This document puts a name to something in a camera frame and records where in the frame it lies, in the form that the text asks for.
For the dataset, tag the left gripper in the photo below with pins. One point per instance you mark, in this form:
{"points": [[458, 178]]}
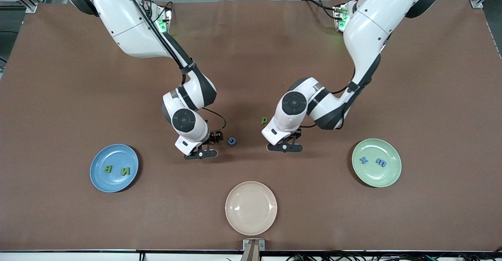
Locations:
{"points": [[296, 134]]}

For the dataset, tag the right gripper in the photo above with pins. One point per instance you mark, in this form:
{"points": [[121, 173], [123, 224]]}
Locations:
{"points": [[214, 137]]}

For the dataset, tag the blue letter G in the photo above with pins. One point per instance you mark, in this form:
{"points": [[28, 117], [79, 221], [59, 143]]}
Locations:
{"points": [[229, 141]]}

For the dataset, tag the blue letter m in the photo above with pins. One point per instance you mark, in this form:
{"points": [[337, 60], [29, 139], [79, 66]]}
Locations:
{"points": [[381, 163]]}

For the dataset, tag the green letter N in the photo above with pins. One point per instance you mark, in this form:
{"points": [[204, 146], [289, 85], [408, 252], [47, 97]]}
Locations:
{"points": [[125, 171]]}

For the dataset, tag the green letter B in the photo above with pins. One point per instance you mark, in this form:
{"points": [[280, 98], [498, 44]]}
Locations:
{"points": [[107, 169]]}

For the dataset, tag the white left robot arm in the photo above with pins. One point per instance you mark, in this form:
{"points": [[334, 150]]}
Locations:
{"points": [[372, 29]]}

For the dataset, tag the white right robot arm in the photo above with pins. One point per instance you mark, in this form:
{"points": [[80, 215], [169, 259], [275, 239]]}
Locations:
{"points": [[129, 25]]}

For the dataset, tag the beige plate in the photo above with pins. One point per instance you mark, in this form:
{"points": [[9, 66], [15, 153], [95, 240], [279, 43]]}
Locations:
{"points": [[251, 208]]}

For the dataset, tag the green plate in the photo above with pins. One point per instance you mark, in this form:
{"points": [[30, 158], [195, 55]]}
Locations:
{"points": [[376, 176]]}

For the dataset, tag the blue plate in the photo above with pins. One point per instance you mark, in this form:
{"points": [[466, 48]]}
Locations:
{"points": [[113, 182]]}

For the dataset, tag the brown table mat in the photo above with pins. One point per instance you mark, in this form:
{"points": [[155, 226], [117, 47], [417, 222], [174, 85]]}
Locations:
{"points": [[251, 57]]}

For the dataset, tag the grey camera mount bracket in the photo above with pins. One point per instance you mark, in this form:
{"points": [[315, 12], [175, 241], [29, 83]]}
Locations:
{"points": [[253, 246]]}

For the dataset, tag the white table edge rail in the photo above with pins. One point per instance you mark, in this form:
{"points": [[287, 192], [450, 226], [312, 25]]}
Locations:
{"points": [[78, 256]]}

